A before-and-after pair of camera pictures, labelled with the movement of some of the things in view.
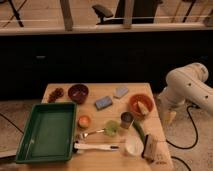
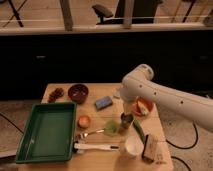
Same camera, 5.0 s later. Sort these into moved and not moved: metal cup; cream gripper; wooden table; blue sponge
Moved: cream gripper
Not moved: metal cup; blue sponge; wooden table
